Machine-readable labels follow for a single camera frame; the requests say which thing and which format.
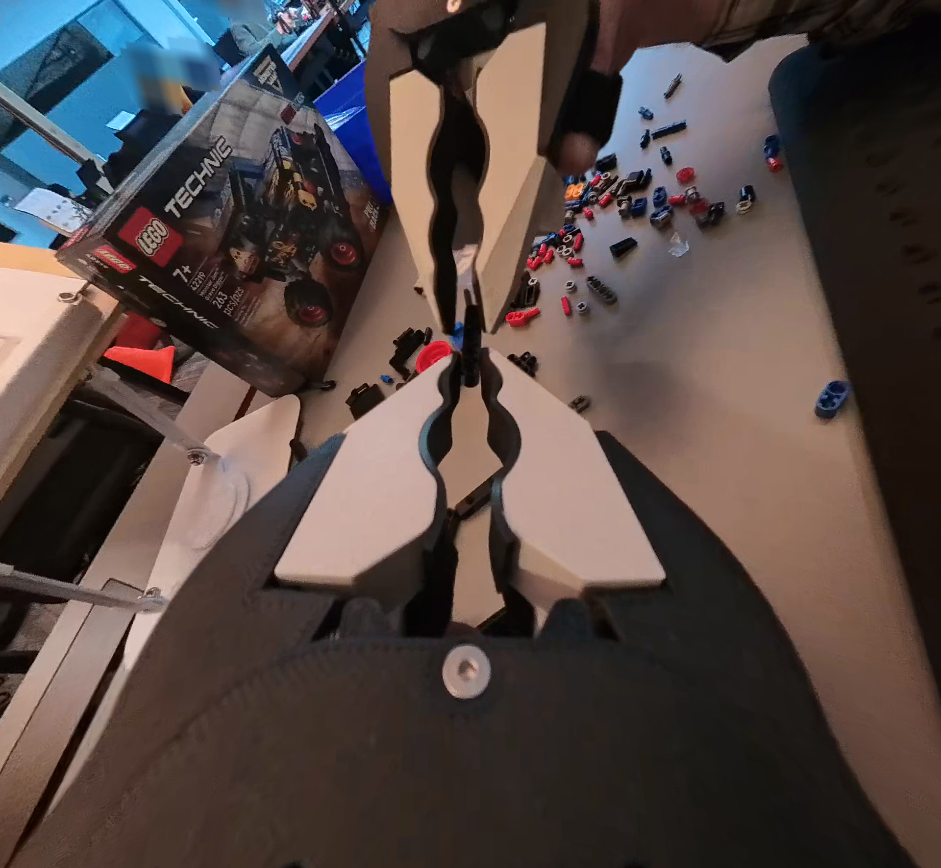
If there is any blue storage bin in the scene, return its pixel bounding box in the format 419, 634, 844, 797
315, 59, 394, 207

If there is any black toy set box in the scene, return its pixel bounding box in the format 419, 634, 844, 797
55, 45, 391, 398

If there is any black frame piece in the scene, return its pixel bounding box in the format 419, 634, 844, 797
390, 327, 433, 381

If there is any orange cone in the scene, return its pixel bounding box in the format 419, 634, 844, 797
103, 342, 177, 385

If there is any dark grey seven-hole beam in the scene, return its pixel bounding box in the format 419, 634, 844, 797
459, 287, 486, 390

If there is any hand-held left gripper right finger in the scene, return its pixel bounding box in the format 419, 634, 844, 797
478, 352, 666, 634

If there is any pile of small building pieces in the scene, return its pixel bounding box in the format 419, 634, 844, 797
525, 74, 784, 328

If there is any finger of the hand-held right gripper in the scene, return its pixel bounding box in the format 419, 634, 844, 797
388, 69, 475, 334
467, 21, 552, 334

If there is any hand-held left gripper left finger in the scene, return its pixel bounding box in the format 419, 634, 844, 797
273, 355, 460, 637

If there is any white book stand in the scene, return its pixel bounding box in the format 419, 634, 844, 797
0, 269, 302, 821

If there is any white desk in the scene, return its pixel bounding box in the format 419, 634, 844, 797
0, 33, 931, 868

